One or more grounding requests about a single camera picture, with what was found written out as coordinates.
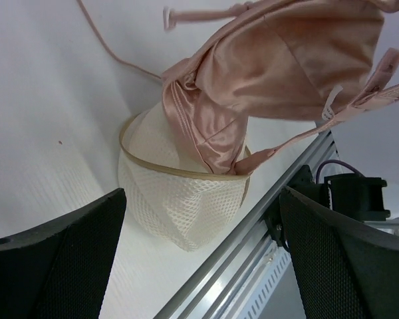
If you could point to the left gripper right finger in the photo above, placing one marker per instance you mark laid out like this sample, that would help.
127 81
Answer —
343 268

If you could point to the round mesh laundry bag glasses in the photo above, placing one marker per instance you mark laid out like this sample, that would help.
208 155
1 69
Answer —
170 195

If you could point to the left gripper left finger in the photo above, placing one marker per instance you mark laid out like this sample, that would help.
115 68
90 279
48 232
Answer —
61 268

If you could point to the aluminium rail front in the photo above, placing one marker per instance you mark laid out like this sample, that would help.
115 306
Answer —
218 284

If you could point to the white slotted cable duct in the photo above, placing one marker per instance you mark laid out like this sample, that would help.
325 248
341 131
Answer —
262 287

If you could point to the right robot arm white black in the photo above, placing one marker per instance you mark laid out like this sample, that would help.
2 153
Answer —
342 188

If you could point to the pink satin bra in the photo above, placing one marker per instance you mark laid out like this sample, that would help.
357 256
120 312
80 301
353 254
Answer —
282 60

